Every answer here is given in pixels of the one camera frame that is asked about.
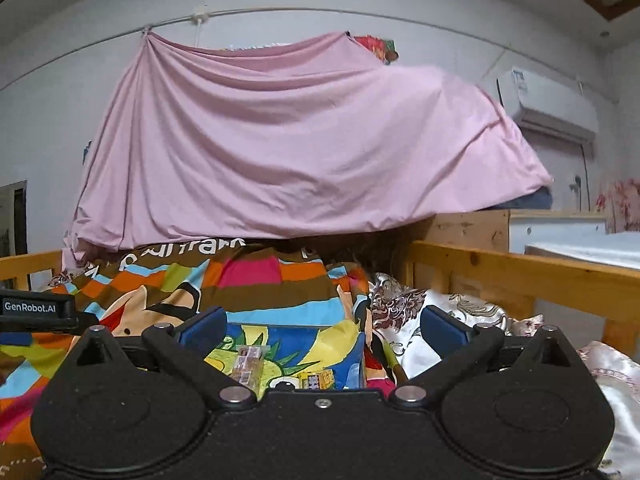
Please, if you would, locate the pink bed sheet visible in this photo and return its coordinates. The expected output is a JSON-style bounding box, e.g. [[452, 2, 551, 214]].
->
[[62, 30, 556, 272]]

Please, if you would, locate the yellow snack packet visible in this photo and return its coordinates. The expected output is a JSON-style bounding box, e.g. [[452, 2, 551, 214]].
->
[[297, 371, 337, 391]]

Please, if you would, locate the red floral curtain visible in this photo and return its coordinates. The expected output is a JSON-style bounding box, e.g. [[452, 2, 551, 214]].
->
[[595, 178, 640, 234]]

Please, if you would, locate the wooden cabinet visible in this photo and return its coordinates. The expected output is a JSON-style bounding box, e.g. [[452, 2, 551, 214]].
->
[[434, 210, 511, 256]]

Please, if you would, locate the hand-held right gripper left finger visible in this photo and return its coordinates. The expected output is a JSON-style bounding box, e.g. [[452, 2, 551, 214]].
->
[[65, 306, 257, 408]]

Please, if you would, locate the wooden bed frame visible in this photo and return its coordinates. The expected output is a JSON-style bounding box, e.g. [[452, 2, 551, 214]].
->
[[0, 240, 640, 356]]

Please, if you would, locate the air conditioner pipe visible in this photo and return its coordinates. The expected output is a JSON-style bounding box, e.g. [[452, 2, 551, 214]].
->
[[579, 140, 595, 211]]

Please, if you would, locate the blue cloth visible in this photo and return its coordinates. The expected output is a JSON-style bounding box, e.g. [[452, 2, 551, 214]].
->
[[487, 185, 554, 211]]

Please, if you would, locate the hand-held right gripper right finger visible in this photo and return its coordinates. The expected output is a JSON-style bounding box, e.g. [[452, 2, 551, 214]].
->
[[390, 306, 583, 406]]

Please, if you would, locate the white wall cable conduit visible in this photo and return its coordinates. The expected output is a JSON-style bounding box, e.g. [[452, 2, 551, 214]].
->
[[0, 5, 586, 92]]

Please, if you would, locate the clear packet of brown snack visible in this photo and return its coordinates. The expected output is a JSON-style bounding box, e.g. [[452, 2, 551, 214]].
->
[[230, 345, 267, 397]]

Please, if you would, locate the white air conditioner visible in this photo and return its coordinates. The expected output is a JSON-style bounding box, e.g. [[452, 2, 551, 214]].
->
[[495, 66, 600, 142]]

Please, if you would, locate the white floral satin quilt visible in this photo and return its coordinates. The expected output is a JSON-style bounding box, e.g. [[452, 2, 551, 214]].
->
[[372, 272, 640, 480]]

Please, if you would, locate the red floral cloth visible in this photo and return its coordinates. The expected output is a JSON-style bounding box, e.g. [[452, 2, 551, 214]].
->
[[352, 34, 400, 65]]

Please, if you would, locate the colourful cartoon printed blanket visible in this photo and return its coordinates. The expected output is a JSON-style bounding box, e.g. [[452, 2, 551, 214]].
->
[[0, 240, 375, 472]]

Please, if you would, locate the dark doorway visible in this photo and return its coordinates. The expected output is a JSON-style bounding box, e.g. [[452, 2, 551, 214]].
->
[[0, 183, 28, 260]]

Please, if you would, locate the white cabinet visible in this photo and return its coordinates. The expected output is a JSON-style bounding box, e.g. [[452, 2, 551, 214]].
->
[[509, 211, 608, 255]]

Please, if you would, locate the white board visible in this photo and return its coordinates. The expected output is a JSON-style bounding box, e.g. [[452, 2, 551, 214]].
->
[[524, 232, 640, 271]]

